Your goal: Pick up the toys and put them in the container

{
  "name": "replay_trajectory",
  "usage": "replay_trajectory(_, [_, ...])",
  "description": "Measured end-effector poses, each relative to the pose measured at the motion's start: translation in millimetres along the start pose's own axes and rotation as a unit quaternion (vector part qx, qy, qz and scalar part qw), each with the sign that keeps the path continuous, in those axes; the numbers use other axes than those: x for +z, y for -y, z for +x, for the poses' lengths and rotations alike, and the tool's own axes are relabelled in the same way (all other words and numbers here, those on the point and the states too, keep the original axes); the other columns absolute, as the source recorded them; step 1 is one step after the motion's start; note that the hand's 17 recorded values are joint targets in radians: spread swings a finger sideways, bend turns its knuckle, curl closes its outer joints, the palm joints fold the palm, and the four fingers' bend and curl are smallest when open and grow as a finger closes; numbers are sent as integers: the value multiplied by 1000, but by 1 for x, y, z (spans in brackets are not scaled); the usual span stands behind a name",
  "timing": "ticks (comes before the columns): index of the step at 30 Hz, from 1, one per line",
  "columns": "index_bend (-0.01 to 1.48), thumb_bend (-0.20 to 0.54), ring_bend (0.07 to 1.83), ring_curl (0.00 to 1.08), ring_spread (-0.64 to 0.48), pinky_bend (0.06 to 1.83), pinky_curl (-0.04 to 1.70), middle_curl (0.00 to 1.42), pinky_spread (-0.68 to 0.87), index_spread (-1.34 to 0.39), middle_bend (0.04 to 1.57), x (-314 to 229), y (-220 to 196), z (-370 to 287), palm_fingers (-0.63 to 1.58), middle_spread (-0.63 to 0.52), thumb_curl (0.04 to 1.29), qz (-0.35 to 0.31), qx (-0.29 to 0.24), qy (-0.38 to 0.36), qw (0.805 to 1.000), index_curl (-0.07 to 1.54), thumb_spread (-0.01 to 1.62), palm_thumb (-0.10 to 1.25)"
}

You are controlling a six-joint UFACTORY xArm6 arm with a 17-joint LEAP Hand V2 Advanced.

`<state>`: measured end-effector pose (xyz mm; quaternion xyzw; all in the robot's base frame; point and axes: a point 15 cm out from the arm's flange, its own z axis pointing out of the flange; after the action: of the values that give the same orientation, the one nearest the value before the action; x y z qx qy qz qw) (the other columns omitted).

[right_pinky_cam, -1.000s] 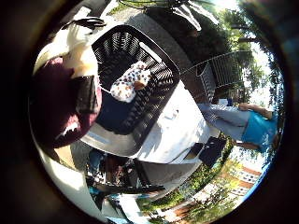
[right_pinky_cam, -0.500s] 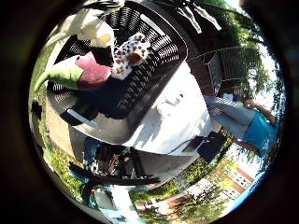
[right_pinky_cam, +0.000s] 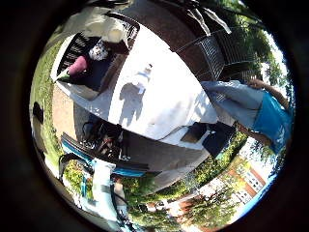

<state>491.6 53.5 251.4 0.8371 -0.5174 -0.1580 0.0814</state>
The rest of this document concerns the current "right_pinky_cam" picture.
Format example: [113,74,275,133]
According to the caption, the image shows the white black-spotted plush toy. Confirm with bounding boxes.
[88,40,110,62]

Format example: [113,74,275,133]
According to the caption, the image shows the purple plush toy green tip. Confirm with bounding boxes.
[57,55,90,82]

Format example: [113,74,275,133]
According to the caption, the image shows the black slatted plastic basket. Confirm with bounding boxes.
[55,13,142,94]

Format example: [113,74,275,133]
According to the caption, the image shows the small white grey plush toy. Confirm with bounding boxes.
[134,63,155,95]

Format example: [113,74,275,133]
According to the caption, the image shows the black object on stand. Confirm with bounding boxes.
[31,101,46,153]

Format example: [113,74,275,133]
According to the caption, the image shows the black metal mesh bench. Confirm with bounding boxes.
[175,27,259,81]

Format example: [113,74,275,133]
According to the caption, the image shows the black cart with blue trim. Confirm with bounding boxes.
[60,119,152,179]

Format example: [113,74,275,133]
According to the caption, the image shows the person in blue shirt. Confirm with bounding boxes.
[200,76,295,155]

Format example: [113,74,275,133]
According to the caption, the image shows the red brick building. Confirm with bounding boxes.
[144,157,268,230]

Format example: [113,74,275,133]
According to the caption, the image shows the black cable on table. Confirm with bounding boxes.
[155,125,191,142]

